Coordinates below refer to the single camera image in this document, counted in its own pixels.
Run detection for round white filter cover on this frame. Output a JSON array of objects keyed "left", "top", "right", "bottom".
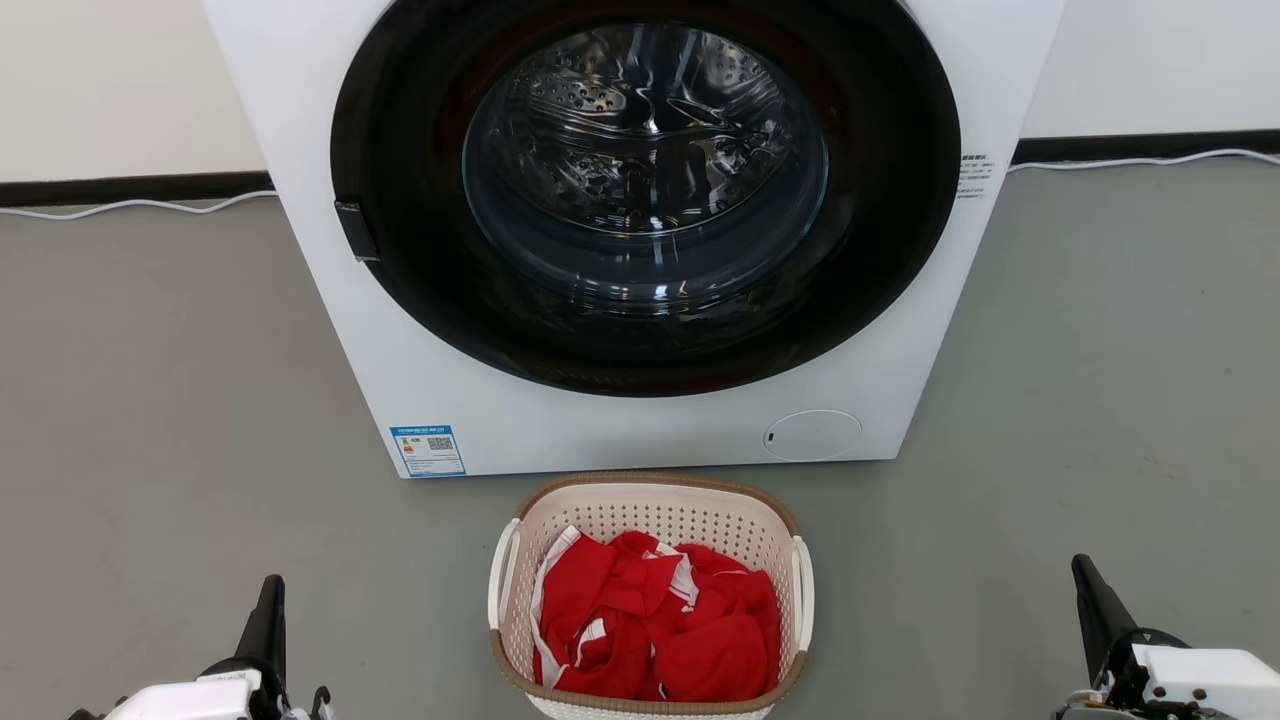
[{"left": 763, "top": 409, "right": 863, "bottom": 463}]

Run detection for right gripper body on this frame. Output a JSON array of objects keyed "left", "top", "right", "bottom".
[{"left": 1058, "top": 627, "right": 1280, "bottom": 720}]

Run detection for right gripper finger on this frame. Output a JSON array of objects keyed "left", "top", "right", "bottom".
[{"left": 1071, "top": 554, "right": 1142, "bottom": 687}]

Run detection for black round washer door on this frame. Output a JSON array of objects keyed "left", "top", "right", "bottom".
[{"left": 330, "top": 0, "right": 962, "bottom": 398}]

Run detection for blue energy label sticker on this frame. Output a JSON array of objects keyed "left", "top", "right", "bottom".
[{"left": 389, "top": 425, "right": 468, "bottom": 479}]

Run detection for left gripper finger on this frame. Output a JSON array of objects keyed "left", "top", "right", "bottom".
[{"left": 234, "top": 574, "right": 288, "bottom": 682}]

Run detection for white floor cable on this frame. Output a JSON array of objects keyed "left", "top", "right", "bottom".
[
  {"left": 1007, "top": 148, "right": 1280, "bottom": 175},
  {"left": 0, "top": 189, "right": 280, "bottom": 222}
]

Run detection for black door latch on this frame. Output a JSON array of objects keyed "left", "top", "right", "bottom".
[{"left": 334, "top": 200, "right": 380, "bottom": 263}]

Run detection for white washing machine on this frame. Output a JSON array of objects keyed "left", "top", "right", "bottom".
[{"left": 203, "top": 0, "right": 1066, "bottom": 479}]

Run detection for red white garment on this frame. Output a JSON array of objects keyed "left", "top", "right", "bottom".
[{"left": 530, "top": 525, "right": 784, "bottom": 703}]

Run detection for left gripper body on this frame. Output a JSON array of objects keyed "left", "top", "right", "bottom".
[{"left": 105, "top": 657, "right": 292, "bottom": 720}]

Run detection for white laundry basket brown rim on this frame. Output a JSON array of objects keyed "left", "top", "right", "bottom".
[{"left": 487, "top": 472, "right": 816, "bottom": 720}]

